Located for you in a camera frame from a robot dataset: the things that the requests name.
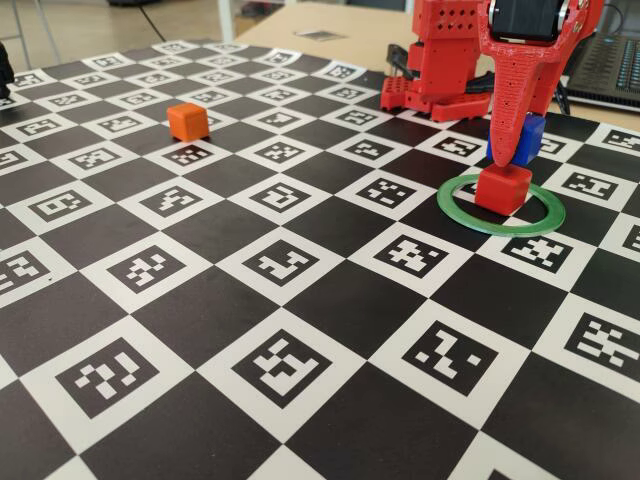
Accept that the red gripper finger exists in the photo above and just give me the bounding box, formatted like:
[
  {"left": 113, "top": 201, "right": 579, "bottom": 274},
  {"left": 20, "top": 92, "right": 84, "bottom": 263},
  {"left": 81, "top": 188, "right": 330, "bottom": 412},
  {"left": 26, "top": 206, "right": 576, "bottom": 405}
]
[{"left": 477, "top": 0, "right": 594, "bottom": 169}]

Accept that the red gripper finger with black pad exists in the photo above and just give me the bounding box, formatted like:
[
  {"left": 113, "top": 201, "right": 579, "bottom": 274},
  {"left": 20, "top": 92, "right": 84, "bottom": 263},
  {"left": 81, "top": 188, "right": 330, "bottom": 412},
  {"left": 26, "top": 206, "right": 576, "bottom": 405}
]
[{"left": 524, "top": 49, "right": 569, "bottom": 119}]

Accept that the red gripper body black motor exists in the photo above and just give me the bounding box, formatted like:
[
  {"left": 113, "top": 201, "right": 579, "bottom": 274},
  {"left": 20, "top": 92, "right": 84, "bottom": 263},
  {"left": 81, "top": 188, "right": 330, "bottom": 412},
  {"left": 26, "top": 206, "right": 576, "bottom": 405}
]
[{"left": 488, "top": 0, "right": 606, "bottom": 51}]

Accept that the blue cube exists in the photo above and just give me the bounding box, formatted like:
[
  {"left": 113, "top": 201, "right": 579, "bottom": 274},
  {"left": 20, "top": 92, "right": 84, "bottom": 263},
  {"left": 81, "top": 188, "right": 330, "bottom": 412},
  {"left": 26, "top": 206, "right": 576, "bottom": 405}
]
[{"left": 485, "top": 113, "right": 547, "bottom": 167}]

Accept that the red cube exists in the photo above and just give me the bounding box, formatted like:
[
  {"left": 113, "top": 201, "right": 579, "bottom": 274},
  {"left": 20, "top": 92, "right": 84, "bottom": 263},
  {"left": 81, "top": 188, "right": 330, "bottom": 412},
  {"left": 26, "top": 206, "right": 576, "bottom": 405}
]
[{"left": 474, "top": 164, "right": 533, "bottom": 217}]

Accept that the orange cube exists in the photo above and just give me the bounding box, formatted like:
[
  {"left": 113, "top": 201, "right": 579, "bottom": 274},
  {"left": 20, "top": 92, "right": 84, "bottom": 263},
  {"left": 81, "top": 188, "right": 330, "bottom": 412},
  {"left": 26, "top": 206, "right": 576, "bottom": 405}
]
[{"left": 166, "top": 103, "right": 210, "bottom": 142}]

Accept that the dark laptop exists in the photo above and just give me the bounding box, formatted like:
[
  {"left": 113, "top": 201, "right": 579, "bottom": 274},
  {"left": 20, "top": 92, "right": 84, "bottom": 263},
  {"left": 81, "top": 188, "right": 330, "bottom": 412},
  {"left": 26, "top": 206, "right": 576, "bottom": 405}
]
[{"left": 562, "top": 0, "right": 640, "bottom": 112}]

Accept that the small printed marker sheet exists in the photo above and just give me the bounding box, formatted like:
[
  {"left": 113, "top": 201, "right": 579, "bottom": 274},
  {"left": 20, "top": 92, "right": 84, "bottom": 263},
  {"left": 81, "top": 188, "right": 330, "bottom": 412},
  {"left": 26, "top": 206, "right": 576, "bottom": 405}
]
[{"left": 293, "top": 29, "right": 347, "bottom": 41}]

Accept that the black white marker checkerboard mat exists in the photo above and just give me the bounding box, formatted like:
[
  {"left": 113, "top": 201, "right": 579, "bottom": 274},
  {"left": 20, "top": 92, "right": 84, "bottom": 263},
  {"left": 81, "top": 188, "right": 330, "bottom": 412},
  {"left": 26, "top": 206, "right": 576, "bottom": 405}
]
[{"left": 0, "top": 39, "right": 640, "bottom": 480}]

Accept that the grey metal leg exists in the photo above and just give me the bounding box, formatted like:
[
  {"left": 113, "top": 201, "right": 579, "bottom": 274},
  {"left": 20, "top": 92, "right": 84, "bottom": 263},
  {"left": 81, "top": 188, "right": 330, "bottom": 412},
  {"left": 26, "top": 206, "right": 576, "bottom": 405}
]
[
  {"left": 10, "top": 0, "right": 31, "bottom": 69},
  {"left": 37, "top": 0, "right": 62, "bottom": 64}
]

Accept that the black stand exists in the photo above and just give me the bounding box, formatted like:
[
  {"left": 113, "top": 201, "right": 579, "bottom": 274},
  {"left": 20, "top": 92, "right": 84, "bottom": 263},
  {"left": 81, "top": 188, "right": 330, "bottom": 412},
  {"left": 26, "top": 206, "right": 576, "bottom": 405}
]
[{"left": 0, "top": 42, "right": 15, "bottom": 99}]

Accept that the thin black cable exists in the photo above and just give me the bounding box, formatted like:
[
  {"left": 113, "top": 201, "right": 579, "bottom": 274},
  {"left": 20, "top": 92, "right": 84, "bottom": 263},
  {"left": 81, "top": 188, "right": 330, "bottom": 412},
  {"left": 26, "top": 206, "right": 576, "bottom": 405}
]
[{"left": 552, "top": 74, "right": 572, "bottom": 115}]

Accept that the thick black plug cable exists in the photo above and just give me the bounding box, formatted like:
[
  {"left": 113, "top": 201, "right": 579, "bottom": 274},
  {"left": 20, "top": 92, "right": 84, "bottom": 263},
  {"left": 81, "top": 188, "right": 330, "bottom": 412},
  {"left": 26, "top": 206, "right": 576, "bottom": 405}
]
[{"left": 464, "top": 72, "right": 496, "bottom": 96}]

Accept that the short black base cable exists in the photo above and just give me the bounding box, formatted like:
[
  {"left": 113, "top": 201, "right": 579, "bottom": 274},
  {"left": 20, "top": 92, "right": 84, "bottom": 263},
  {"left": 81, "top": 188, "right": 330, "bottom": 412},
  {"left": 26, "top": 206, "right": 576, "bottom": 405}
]
[{"left": 386, "top": 43, "right": 417, "bottom": 81}]

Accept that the green flat ring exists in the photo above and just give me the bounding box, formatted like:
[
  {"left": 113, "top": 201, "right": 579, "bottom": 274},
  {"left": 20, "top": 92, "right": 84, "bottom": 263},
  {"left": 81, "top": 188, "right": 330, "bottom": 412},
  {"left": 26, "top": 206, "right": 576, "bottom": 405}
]
[{"left": 435, "top": 175, "right": 567, "bottom": 239}]

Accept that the white post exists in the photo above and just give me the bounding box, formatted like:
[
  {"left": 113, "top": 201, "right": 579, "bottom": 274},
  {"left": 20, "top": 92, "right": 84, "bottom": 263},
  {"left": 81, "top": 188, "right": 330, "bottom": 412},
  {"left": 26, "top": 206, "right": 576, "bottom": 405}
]
[{"left": 218, "top": 0, "right": 236, "bottom": 44}]

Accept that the black floor cable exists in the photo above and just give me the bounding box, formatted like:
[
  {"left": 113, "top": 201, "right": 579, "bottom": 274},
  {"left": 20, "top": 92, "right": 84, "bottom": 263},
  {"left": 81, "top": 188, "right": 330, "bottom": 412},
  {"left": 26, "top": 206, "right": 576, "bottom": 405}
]
[{"left": 137, "top": 4, "right": 167, "bottom": 42}]

